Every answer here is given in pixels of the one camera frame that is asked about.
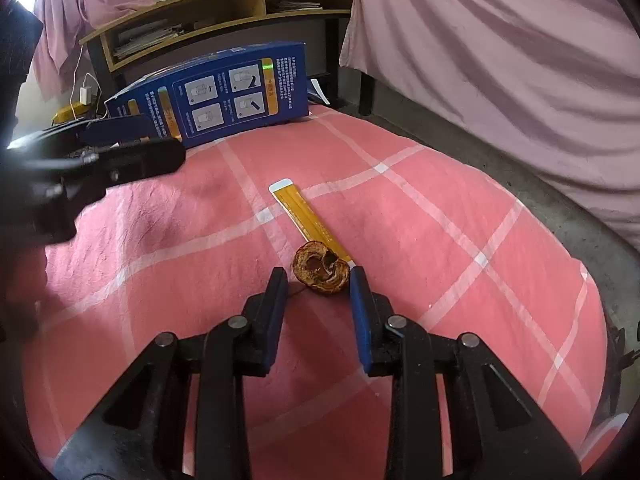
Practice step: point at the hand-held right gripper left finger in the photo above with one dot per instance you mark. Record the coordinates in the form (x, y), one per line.
(277, 310)

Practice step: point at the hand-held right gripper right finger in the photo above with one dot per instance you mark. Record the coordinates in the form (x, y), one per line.
(359, 320)

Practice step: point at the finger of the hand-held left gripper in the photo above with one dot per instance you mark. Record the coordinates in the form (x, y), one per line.
(120, 129)
(150, 157)

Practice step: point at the brown round food scrap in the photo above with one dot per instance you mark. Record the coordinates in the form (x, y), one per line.
(320, 270)

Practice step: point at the red and white plastic basin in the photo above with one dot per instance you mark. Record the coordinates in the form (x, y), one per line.
(602, 435)

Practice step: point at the white charger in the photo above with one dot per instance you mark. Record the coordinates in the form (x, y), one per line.
(86, 94)

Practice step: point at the yellow object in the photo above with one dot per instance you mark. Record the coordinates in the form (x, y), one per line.
(65, 115)

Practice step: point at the pink checked blanket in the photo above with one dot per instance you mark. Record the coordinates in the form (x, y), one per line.
(425, 260)

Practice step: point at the papers in shelf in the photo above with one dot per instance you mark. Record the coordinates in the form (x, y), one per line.
(295, 5)
(145, 35)

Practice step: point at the blue printed cardboard box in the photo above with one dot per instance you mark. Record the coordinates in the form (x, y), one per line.
(230, 95)

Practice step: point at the yellow striped wrapper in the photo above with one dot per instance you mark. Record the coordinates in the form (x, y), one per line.
(300, 210)

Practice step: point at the mauve hanging cloth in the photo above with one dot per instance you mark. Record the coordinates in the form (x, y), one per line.
(65, 20)

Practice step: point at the wooden shelf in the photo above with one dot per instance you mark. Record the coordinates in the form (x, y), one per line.
(225, 15)

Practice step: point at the pink hanging sheet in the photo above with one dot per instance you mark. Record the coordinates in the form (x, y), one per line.
(500, 60)

